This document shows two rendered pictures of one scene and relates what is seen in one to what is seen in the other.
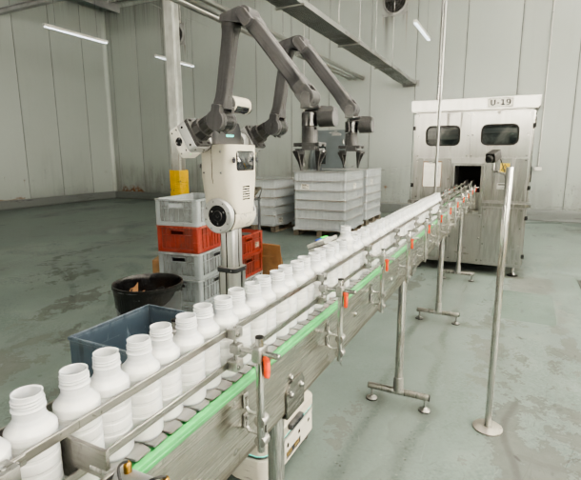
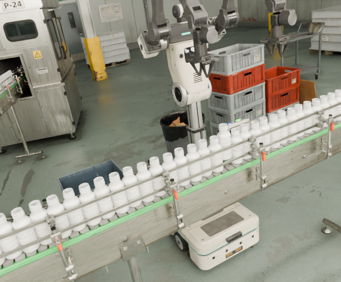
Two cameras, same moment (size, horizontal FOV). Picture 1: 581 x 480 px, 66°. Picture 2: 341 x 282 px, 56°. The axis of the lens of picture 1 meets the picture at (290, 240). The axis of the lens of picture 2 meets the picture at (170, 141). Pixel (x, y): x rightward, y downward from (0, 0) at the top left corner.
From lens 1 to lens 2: 0.95 m
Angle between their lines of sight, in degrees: 39
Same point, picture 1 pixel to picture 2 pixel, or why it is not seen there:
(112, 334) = (86, 177)
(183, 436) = (9, 270)
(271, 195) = not seen: outside the picture
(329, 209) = not seen: outside the picture
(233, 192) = (184, 79)
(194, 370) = (22, 238)
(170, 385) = (4, 245)
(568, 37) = not seen: outside the picture
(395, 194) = not seen: outside the picture
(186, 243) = (222, 86)
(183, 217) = (219, 67)
